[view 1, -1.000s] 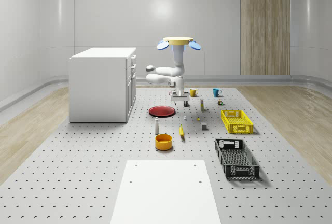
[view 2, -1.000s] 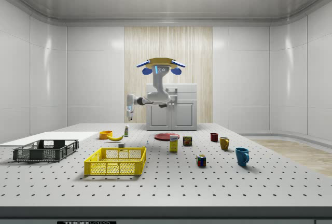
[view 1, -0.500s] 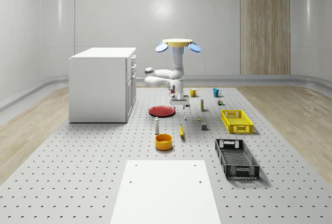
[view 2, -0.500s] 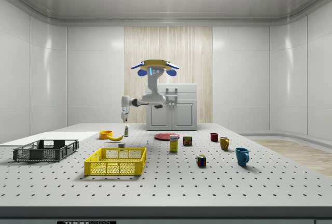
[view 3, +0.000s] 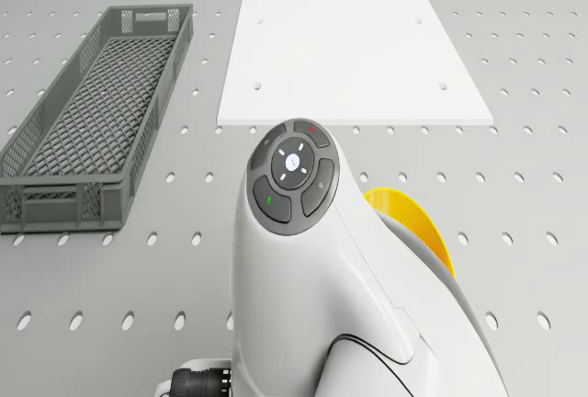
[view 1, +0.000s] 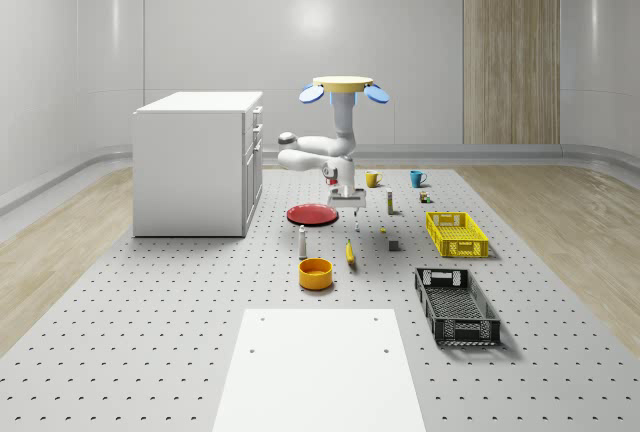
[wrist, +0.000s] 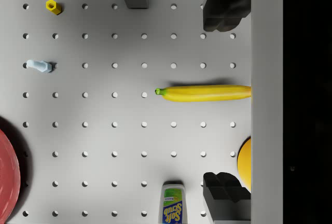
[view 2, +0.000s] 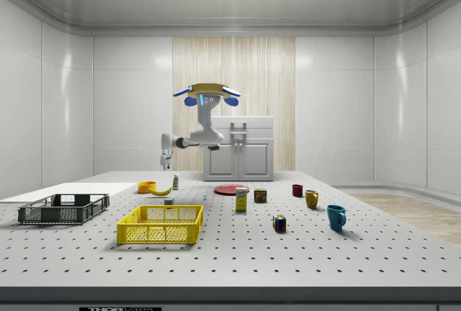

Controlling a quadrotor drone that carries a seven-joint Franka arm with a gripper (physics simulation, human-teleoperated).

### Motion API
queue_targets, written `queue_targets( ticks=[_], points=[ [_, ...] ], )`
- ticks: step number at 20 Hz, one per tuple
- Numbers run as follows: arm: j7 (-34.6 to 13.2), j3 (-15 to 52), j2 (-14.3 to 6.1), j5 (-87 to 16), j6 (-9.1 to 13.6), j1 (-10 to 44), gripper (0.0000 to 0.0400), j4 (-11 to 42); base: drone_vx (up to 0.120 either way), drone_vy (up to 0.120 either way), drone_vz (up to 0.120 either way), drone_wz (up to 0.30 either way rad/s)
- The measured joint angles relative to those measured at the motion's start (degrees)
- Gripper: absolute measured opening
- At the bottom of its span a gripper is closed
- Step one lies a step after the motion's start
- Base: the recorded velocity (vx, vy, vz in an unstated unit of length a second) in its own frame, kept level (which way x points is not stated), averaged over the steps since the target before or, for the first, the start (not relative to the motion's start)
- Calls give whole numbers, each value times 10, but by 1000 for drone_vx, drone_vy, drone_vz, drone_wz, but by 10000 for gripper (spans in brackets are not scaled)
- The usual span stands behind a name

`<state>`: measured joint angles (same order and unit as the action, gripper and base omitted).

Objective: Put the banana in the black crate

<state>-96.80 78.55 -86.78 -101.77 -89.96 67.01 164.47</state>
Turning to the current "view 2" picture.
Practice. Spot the blue mug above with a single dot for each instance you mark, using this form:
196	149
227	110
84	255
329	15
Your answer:
335	217

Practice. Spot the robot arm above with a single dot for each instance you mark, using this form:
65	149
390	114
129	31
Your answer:
206	120

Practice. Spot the flat-sided can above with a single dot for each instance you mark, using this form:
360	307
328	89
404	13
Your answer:
260	196

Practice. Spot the red plate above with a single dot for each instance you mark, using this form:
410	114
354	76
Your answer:
227	190

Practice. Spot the yellow basket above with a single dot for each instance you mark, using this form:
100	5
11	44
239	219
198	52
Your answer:
158	233

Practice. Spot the puzzle cube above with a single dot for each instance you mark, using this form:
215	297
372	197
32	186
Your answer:
279	224

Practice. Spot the yellow bowl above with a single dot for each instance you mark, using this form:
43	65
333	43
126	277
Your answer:
146	186

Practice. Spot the yellow mug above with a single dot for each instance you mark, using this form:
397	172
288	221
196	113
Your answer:
310	199

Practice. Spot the yellow box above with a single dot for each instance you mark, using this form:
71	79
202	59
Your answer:
241	201

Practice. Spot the grey cube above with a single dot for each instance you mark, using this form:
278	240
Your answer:
169	202

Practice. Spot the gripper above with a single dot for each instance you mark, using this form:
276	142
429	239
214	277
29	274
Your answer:
165	161

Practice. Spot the banana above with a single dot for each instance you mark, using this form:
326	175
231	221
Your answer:
160	192

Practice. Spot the white cabinet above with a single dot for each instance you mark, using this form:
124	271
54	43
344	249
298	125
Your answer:
252	156

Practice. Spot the dark grey basket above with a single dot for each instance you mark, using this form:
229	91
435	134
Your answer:
54	215

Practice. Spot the red mug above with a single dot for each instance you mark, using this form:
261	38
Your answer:
296	190

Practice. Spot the small white bottle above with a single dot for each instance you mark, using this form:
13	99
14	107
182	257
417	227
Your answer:
175	182

